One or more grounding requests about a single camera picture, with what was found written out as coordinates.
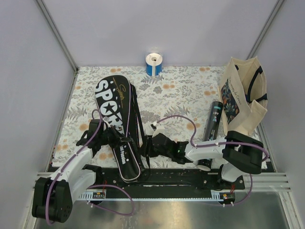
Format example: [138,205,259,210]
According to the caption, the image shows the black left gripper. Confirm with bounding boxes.
[99,125,131,149]

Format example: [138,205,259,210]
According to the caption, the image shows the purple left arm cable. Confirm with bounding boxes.
[45,109,135,225]

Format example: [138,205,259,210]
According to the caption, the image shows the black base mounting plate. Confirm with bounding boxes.
[94,167,245,191]

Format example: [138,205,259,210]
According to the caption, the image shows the black shuttlecock tube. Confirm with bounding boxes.
[197,101,224,172]

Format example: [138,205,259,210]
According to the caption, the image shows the black sport racket cover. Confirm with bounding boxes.
[94,75,150,183]

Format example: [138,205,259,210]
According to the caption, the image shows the beige canvas tote bag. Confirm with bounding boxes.
[218,57,268,136]

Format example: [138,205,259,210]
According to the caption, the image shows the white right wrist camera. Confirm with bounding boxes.
[151,121,165,136]

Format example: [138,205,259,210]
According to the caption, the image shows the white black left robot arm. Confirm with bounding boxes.
[31,119,130,224]

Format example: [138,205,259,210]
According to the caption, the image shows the aluminium frame rail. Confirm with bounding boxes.
[32,171,293,203]

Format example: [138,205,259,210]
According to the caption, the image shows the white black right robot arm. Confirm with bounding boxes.
[140,131,264,189]

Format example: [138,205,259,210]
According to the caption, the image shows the floral patterned table mat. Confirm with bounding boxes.
[52,66,224,167]

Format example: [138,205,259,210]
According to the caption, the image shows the blue white tape roll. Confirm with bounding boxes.
[145,53,163,76]

